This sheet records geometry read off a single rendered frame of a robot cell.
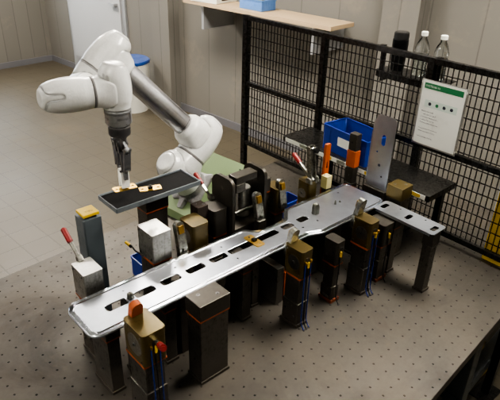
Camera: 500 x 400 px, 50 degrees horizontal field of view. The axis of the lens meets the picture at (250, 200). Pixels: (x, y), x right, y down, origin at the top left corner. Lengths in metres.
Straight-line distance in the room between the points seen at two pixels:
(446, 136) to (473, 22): 1.75
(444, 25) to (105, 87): 3.01
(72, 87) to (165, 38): 4.50
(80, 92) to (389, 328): 1.40
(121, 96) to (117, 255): 0.95
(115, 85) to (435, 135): 1.48
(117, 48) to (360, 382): 1.59
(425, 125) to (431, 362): 1.09
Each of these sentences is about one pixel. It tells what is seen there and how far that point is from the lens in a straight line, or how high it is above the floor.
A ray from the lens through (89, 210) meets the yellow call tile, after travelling 1.97.
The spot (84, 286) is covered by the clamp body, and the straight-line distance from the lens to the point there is 1.84.
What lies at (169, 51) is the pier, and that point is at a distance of 6.22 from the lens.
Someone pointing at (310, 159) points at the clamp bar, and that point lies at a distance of 2.34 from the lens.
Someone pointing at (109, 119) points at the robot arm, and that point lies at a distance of 1.85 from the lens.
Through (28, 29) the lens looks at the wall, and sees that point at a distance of 8.70.
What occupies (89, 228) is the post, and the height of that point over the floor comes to 1.11.
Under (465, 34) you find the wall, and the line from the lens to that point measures 4.26.
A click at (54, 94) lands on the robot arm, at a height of 1.59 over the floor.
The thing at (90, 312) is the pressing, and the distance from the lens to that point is 1.76.
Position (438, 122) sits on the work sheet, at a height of 1.28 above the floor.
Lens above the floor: 2.11
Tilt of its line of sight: 28 degrees down
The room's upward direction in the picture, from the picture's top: 2 degrees clockwise
